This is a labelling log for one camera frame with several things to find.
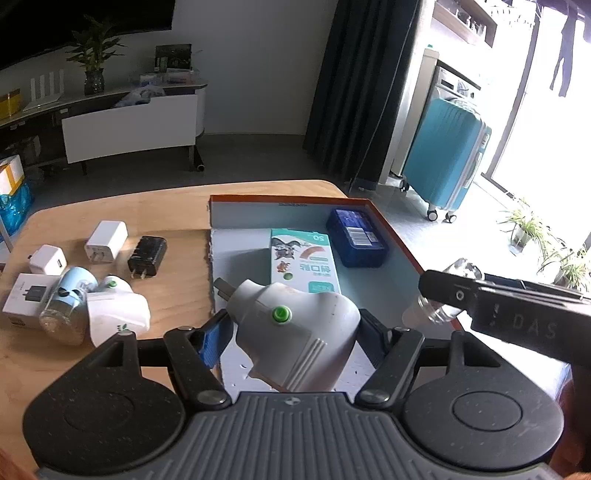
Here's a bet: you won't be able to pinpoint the dark green curtain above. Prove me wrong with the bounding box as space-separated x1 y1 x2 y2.
302 0 423 185

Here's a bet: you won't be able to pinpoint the dark blue box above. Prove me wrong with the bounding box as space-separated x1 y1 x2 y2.
326 208 389 268

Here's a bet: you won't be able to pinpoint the white TV cabinet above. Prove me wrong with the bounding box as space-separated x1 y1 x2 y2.
0 78 208 176

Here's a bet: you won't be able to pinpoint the orange cardboard box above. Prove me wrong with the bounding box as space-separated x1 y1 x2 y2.
204 194 467 393

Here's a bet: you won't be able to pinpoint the large white charger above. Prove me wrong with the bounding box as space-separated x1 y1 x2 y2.
84 220 129 266

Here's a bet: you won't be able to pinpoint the bamboo plant in vase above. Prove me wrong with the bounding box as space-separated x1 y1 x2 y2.
65 16 127 96

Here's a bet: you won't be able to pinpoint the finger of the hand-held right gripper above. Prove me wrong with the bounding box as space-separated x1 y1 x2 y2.
418 270 482 320

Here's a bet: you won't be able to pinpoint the white green bandage box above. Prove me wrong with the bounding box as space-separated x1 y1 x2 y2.
269 228 342 296

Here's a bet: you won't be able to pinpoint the potted spider plant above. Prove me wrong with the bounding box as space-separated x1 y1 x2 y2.
499 198 550 254
538 244 591 292

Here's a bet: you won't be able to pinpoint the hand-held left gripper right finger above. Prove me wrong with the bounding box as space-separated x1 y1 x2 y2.
355 308 503 410

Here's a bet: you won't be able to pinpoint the dark picture frame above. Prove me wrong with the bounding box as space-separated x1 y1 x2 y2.
154 44 192 73

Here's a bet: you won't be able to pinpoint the white heater with bottle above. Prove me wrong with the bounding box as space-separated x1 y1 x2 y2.
88 275 151 348

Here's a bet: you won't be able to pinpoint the blue white repellent bottle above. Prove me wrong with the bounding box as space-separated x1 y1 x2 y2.
39 267 100 347

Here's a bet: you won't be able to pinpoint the blue cloth pile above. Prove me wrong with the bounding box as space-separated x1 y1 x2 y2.
113 85 167 109

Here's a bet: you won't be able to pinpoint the teal suitcase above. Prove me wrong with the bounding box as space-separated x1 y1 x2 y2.
399 97 492 224

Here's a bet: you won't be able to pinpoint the wall shelf with glasses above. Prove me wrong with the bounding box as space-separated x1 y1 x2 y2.
431 0 502 47

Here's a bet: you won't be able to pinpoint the hanging dark clothes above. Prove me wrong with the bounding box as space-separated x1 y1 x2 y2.
549 7 578 97

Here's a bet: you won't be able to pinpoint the black charger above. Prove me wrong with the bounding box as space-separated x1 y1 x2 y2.
127 235 168 280

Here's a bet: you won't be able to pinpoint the clear plastic bottle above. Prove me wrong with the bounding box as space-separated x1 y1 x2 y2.
402 257 485 329

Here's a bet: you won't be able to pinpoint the small white charger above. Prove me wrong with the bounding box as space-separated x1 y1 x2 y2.
28 244 68 277

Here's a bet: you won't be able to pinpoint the white plug-in repellent heater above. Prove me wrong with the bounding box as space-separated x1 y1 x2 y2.
213 277 362 393

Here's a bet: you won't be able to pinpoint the white router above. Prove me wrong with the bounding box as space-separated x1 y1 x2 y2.
23 67 65 112

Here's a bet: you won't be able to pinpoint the white charger package box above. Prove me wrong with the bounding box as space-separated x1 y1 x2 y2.
2 272 63 329

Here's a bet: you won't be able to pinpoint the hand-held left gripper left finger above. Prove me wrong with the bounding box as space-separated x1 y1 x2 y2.
95 309 234 411

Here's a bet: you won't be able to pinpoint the washing machine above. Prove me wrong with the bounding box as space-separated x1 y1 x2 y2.
427 65 483 103

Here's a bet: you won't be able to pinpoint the yellow box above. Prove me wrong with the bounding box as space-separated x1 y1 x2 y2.
0 89 23 121

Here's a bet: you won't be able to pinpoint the black television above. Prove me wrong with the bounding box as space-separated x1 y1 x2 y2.
0 0 176 70

